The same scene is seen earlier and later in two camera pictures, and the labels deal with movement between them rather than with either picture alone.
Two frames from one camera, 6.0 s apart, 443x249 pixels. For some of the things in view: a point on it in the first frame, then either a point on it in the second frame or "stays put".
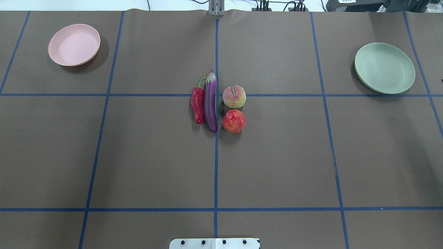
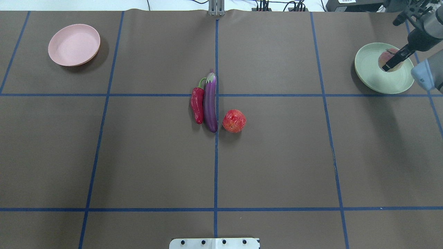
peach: (234, 97) to (385, 55)
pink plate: (74, 45) stays put
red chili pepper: (197, 102) stays put
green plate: (383, 68) stays put
